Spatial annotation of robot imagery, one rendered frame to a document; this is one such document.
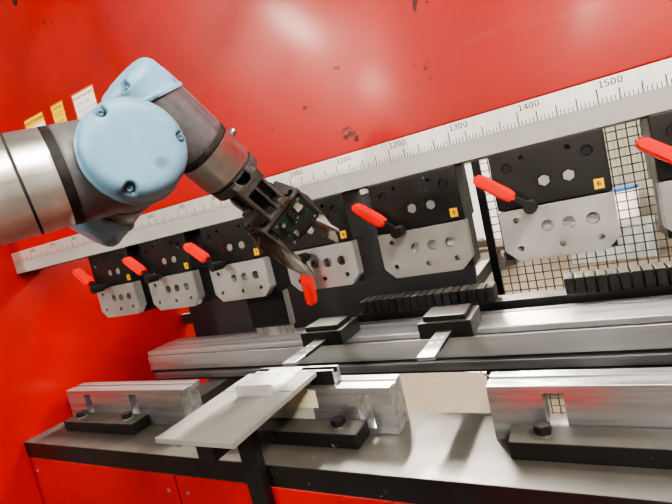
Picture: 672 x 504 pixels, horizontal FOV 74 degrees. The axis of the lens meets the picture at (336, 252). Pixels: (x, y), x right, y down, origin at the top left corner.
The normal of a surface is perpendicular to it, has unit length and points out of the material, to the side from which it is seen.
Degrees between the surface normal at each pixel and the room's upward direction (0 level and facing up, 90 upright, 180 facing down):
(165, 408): 90
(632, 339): 90
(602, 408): 90
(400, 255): 90
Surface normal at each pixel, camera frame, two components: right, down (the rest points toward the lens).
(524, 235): -0.45, 0.19
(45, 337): 0.86, -0.15
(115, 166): 0.54, -0.04
